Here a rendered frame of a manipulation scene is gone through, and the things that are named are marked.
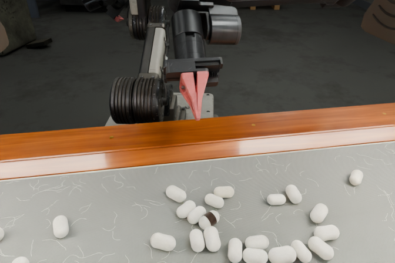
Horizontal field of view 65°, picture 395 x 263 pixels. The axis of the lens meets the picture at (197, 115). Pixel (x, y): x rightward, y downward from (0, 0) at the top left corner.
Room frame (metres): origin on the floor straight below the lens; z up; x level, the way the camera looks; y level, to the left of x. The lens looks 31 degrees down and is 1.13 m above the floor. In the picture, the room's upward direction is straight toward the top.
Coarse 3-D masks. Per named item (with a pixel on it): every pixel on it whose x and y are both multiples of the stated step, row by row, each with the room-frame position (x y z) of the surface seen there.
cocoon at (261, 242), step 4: (252, 236) 0.29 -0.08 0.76; (256, 236) 0.29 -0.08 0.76; (260, 236) 0.29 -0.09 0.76; (264, 236) 0.29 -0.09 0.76; (248, 240) 0.28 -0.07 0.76; (252, 240) 0.28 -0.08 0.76; (256, 240) 0.28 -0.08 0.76; (260, 240) 0.28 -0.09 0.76; (264, 240) 0.28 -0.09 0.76; (268, 240) 0.29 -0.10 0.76; (248, 244) 0.28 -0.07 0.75; (252, 244) 0.28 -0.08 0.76; (256, 244) 0.28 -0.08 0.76; (260, 244) 0.28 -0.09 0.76; (264, 244) 0.28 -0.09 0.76; (268, 244) 0.28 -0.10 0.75; (256, 248) 0.28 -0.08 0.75; (260, 248) 0.28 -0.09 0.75; (264, 248) 0.28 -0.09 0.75
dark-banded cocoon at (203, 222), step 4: (212, 212) 0.33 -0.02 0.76; (216, 212) 0.33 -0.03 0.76; (204, 216) 0.33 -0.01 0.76; (216, 216) 0.33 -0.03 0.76; (200, 220) 0.32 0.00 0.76; (204, 220) 0.32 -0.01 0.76; (208, 220) 0.32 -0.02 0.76; (200, 224) 0.32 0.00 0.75; (204, 224) 0.31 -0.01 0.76; (208, 224) 0.31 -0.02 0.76; (204, 228) 0.31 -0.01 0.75
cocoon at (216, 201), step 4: (208, 196) 0.37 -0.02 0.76; (212, 196) 0.37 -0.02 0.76; (216, 196) 0.37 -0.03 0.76; (208, 200) 0.36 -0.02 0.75; (212, 200) 0.36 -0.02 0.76; (216, 200) 0.36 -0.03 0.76; (220, 200) 0.36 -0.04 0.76; (208, 204) 0.36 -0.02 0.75; (212, 204) 0.36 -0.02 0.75; (216, 204) 0.35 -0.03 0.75; (220, 204) 0.35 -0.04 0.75
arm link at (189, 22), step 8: (176, 16) 0.58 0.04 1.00; (184, 16) 0.57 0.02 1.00; (192, 16) 0.58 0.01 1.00; (200, 16) 0.60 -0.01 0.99; (208, 16) 0.59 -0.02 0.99; (176, 24) 0.57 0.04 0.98; (184, 24) 0.56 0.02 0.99; (192, 24) 0.56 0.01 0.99; (200, 24) 0.58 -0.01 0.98; (208, 24) 0.58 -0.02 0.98; (176, 32) 0.56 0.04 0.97; (184, 32) 0.55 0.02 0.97; (192, 32) 0.55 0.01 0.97; (200, 32) 0.56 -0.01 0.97; (208, 32) 0.57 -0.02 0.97
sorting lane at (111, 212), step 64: (0, 192) 0.40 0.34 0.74; (64, 192) 0.40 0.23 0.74; (128, 192) 0.40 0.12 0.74; (192, 192) 0.40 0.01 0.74; (256, 192) 0.40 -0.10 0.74; (320, 192) 0.40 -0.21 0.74; (384, 192) 0.40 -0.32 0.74; (0, 256) 0.27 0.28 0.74; (64, 256) 0.27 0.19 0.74; (128, 256) 0.27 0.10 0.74; (192, 256) 0.27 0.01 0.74; (384, 256) 0.27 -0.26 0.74
